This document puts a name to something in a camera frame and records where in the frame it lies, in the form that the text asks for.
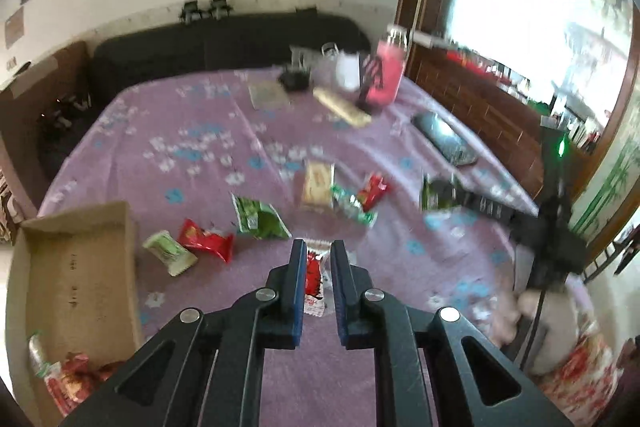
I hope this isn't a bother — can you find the beige biscuit packet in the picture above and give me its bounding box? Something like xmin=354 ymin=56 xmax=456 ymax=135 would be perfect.
xmin=300 ymin=160 xmax=336 ymax=211

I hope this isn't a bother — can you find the pale green striped snack packet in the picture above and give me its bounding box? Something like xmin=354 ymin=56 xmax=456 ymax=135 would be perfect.
xmin=142 ymin=230 xmax=199 ymax=278

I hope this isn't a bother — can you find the brown tiled window ledge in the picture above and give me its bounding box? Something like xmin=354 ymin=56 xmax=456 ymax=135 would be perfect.
xmin=402 ymin=32 xmax=556 ymax=208

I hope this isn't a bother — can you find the olive notebook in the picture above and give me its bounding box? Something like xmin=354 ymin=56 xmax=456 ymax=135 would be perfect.
xmin=247 ymin=82 xmax=291 ymax=110

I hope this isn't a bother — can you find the purple floral bedsheet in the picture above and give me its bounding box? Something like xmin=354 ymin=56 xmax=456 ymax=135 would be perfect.
xmin=37 ymin=67 xmax=596 ymax=427

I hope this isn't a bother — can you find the red floral cloth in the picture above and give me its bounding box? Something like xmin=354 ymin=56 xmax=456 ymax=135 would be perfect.
xmin=535 ymin=322 xmax=626 ymax=418

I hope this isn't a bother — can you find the black tangled gear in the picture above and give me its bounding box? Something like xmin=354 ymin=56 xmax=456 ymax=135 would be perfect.
xmin=37 ymin=94 xmax=93 ymax=132

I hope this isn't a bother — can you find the pink bottle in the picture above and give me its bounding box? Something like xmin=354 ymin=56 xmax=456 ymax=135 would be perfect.
xmin=360 ymin=23 xmax=411 ymax=108

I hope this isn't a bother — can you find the large red snack packet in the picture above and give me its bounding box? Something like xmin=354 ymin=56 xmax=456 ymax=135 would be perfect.
xmin=178 ymin=218 xmax=236 ymax=264

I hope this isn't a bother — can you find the black padded headboard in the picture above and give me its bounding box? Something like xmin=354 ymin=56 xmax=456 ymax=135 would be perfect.
xmin=90 ymin=9 xmax=371 ymax=108

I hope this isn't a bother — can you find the red and white snack packet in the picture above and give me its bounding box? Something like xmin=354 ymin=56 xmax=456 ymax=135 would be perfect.
xmin=302 ymin=239 xmax=333 ymax=319

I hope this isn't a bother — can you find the long beige box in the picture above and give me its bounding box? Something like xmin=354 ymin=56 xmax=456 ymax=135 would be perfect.
xmin=312 ymin=87 xmax=373 ymax=128

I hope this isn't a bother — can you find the brown cardboard box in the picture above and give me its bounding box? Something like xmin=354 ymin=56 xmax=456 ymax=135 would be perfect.
xmin=5 ymin=201 xmax=146 ymax=427

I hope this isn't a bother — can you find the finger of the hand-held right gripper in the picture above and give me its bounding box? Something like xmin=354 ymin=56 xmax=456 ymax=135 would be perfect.
xmin=432 ymin=179 xmax=523 ymax=225

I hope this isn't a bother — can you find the black smartphone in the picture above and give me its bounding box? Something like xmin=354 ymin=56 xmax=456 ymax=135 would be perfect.
xmin=410 ymin=111 xmax=478 ymax=168

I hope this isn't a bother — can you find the green and white snack packet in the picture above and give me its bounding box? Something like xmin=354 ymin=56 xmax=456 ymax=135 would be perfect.
xmin=330 ymin=184 xmax=378 ymax=229

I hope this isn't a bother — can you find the black cable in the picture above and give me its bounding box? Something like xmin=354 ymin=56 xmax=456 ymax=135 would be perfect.
xmin=520 ymin=287 xmax=548 ymax=370

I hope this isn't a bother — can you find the black clamp device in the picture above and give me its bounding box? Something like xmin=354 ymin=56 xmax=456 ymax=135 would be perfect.
xmin=207 ymin=0 xmax=236 ymax=20
xmin=179 ymin=0 xmax=206 ymax=25

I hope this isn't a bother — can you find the small red snack packet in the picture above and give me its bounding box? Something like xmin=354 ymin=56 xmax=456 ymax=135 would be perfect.
xmin=357 ymin=173 xmax=390 ymax=212

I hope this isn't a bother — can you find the clear plastic bag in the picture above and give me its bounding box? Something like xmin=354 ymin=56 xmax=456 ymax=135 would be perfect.
xmin=290 ymin=42 xmax=351 ymax=88

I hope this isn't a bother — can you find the pale knotted braid cushion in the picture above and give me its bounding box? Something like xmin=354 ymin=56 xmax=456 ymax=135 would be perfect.
xmin=492 ymin=279 xmax=596 ymax=375

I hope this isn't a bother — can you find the red and yellow snack packet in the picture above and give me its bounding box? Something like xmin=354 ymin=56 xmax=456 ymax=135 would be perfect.
xmin=45 ymin=353 xmax=126 ymax=415

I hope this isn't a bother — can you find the silver and green snack packet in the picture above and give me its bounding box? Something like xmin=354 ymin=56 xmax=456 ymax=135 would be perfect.
xmin=27 ymin=331 xmax=58 ymax=380

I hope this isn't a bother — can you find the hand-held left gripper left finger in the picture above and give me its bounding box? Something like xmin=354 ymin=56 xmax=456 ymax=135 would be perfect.
xmin=62 ymin=238 xmax=308 ymax=427

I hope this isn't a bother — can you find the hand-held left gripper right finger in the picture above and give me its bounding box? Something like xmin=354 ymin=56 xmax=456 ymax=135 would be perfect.
xmin=330 ymin=239 xmax=576 ymax=427

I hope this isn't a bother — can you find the small black pouch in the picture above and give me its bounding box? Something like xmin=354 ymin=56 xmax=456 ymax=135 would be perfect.
xmin=277 ymin=57 xmax=313 ymax=94

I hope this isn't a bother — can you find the black phone stand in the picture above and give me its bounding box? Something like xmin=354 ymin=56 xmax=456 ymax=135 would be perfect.
xmin=356 ymin=54 xmax=383 ymax=115

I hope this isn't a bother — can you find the wall plaque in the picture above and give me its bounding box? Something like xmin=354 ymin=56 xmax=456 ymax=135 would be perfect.
xmin=4 ymin=7 xmax=26 ymax=50

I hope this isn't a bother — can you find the large green snack packet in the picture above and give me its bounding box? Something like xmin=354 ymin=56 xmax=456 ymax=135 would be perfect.
xmin=230 ymin=193 xmax=292 ymax=241

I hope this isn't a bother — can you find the bamboo wall sticker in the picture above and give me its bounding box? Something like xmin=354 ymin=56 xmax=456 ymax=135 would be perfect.
xmin=570 ymin=142 xmax=640 ymax=238

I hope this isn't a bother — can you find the dark green snack packet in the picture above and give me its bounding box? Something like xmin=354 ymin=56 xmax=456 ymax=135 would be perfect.
xmin=420 ymin=174 xmax=461 ymax=212

